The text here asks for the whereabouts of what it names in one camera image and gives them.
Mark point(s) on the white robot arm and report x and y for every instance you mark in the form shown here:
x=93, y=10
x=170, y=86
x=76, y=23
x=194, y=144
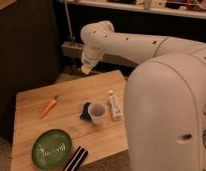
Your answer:
x=164, y=97

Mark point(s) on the translucent plastic cup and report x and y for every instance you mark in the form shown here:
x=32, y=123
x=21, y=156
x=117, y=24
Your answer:
x=96, y=111

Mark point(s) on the wooden table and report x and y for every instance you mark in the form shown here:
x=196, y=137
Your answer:
x=101, y=141

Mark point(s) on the white tube bottle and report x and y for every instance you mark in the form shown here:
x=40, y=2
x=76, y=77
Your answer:
x=115, y=106

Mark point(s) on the blue cloth object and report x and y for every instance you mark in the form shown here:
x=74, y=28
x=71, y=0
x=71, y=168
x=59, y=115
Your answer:
x=85, y=114

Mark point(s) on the orange toy carrot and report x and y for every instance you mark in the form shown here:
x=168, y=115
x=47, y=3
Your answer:
x=49, y=106

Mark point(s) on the metal pole stand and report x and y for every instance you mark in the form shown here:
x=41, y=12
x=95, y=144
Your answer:
x=71, y=36

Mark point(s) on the green round plate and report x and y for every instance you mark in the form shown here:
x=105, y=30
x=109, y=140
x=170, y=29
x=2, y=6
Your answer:
x=51, y=149

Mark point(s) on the black white striped block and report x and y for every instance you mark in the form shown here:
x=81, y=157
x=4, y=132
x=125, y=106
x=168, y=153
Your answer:
x=76, y=160

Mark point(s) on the white shelf ledge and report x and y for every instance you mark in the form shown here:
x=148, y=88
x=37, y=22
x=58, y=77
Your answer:
x=137, y=8

